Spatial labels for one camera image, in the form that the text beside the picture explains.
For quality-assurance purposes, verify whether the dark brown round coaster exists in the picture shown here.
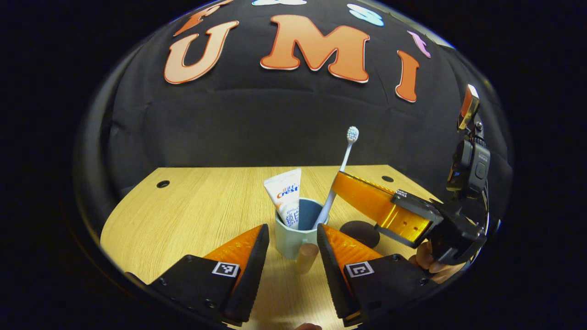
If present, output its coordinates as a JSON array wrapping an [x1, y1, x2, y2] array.
[[339, 220, 381, 249]]

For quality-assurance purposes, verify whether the white and blue toothbrush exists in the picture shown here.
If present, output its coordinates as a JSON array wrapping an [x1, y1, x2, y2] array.
[[313, 126, 360, 230]]

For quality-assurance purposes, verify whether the black backdrop cloth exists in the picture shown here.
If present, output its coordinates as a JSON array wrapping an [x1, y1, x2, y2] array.
[[73, 0, 513, 230]]

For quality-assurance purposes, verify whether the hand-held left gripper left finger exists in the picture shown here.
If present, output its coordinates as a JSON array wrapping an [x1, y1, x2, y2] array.
[[126, 224, 270, 327]]

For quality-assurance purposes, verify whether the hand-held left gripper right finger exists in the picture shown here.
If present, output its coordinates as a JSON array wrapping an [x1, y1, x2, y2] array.
[[316, 224, 438, 327]]

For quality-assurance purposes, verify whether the wooden desktop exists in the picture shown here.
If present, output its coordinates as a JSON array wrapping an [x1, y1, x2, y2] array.
[[100, 165, 443, 330]]

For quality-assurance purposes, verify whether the white toothpaste tube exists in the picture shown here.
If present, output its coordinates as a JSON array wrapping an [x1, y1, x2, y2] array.
[[263, 168, 303, 230]]

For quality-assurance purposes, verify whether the light blue cup wooden handle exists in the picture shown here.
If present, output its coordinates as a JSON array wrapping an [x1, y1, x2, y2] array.
[[274, 198, 330, 275]]

